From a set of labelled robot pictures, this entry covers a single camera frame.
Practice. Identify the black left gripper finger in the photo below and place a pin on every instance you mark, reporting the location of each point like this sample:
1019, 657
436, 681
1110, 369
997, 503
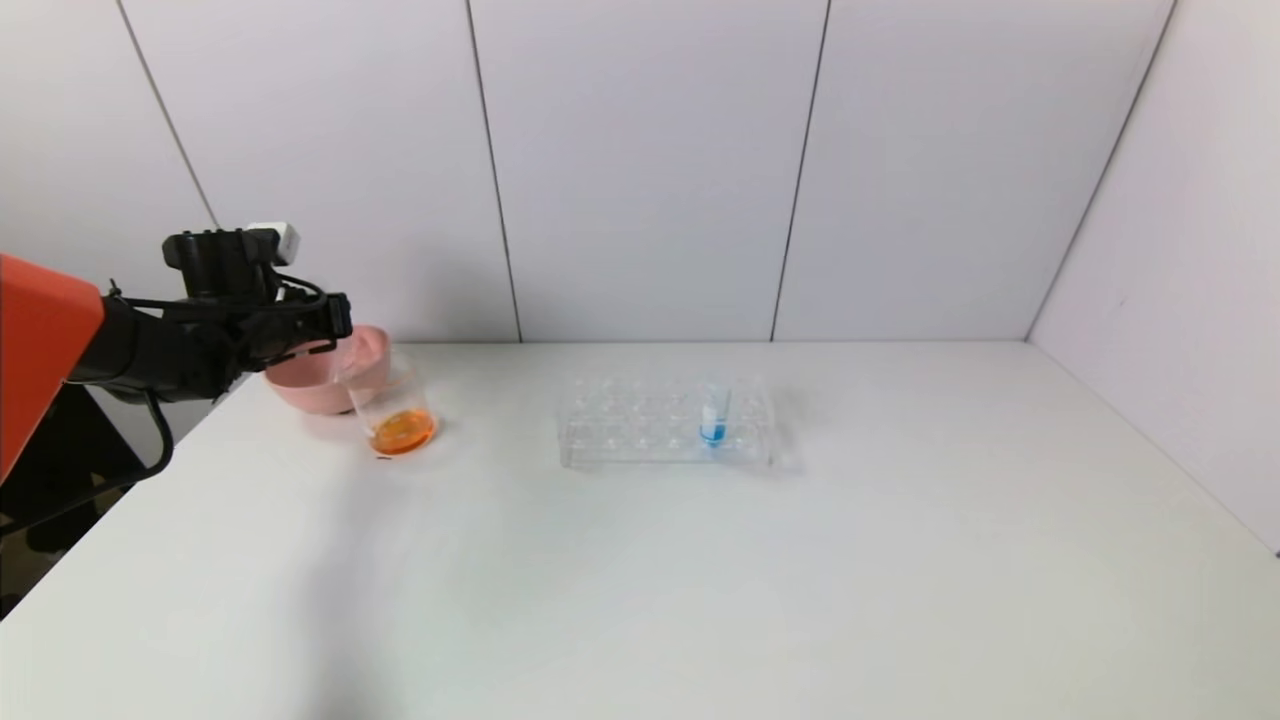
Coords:
335, 315

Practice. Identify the clear glass beaker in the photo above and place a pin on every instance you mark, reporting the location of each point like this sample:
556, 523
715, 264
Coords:
405, 432

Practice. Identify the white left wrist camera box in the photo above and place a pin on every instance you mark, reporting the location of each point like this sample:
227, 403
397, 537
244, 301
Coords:
278, 240

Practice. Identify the pink bowl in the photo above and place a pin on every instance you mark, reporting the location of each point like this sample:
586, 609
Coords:
310, 390

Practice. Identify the test tube with blue pigment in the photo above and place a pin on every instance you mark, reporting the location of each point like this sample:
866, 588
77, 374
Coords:
712, 432

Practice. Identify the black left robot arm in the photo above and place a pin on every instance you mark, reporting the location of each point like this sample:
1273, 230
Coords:
110, 350

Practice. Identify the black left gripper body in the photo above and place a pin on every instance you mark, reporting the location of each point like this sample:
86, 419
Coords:
338, 315

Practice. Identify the clear acrylic test tube rack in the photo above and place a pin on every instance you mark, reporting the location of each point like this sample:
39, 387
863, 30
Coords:
640, 430

